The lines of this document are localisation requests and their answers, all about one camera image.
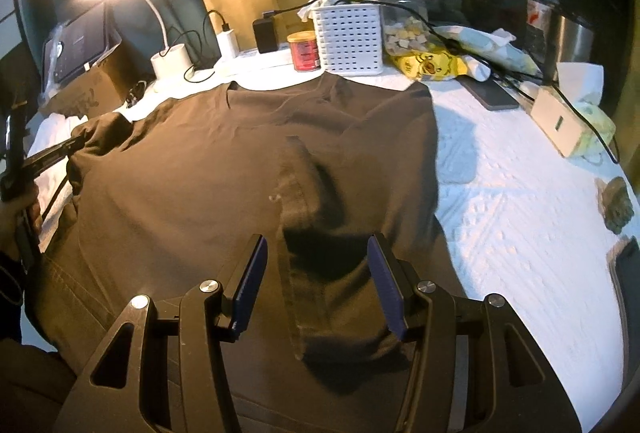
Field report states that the yellow duck snack packet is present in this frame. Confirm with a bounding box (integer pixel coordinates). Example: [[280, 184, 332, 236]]
[[390, 50, 471, 82]]

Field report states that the red can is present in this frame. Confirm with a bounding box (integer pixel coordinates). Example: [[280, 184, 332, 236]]
[[286, 31, 321, 72]]

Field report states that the green-brown rock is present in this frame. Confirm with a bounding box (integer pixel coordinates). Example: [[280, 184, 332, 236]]
[[595, 177, 636, 234]]

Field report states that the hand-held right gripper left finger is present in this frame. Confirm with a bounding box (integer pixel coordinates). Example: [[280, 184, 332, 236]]
[[52, 233, 268, 433]]

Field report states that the white wrinkled cloth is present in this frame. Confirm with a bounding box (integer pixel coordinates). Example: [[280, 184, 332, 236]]
[[27, 113, 91, 254]]

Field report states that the yellow-green tissue pack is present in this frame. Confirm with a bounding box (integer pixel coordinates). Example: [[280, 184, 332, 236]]
[[556, 62, 617, 158]]

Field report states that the pale wet wipes pack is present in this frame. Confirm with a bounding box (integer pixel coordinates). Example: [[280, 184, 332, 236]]
[[432, 25, 543, 81]]

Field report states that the white desk lamp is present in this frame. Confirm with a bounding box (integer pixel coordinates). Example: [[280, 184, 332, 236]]
[[80, 0, 193, 84]]

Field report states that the cream rectangular box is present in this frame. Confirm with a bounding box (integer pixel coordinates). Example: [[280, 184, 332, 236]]
[[530, 85, 583, 158]]

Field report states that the brown t-shirt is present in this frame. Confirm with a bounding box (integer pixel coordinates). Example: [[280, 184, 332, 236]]
[[22, 78, 471, 433]]

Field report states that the clear plastic wrapper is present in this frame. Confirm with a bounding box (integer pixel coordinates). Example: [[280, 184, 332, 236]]
[[42, 25, 68, 81]]

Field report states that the person's left hand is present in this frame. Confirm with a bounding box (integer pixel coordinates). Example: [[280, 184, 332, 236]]
[[0, 192, 44, 255]]

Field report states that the short black charger cable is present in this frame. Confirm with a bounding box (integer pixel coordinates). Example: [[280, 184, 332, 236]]
[[167, 10, 231, 84]]

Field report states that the grey smartphone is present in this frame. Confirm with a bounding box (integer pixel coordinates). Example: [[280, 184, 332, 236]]
[[457, 75, 521, 111]]

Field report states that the steel tumbler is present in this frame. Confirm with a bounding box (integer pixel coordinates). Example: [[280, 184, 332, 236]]
[[542, 10, 596, 84]]

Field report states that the clear water bottle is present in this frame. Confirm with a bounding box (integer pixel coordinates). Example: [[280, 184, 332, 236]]
[[525, 0, 560, 64]]

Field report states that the grey tablet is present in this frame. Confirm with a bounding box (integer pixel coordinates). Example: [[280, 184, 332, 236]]
[[42, 0, 123, 86]]

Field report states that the brown cardboard box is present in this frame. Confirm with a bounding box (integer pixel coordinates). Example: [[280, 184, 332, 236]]
[[40, 45, 151, 116]]

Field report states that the white charger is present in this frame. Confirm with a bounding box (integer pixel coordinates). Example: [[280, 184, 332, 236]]
[[216, 27, 240, 61]]

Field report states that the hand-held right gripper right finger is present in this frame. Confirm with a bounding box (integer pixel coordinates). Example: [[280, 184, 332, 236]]
[[367, 233, 583, 433]]

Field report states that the clear snack jar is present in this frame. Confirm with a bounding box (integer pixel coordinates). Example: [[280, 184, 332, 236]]
[[375, 0, 431, 61]]

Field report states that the thin black cord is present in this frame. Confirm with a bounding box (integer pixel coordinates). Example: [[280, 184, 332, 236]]
[[42, 173, 77, 224]]

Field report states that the long black cable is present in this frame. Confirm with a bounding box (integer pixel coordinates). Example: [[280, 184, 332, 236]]
[[260, 0, 622, 164]]

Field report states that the white perforated basket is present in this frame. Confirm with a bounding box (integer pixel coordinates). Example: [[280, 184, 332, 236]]
[[311, 3, 385, 74]]

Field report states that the black cable bundle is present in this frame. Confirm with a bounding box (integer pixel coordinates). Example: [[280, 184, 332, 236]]
[[125, 80, 148, 108]]

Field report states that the black charger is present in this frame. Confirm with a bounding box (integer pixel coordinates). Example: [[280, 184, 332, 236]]
[[252, 17, 278, 54]]

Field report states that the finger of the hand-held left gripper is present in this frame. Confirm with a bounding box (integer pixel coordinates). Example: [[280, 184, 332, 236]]
[[27, 135, 88, 174]]

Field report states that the black flat pad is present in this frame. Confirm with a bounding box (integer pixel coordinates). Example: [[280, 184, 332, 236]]
[[607, 237, 640, 349]]

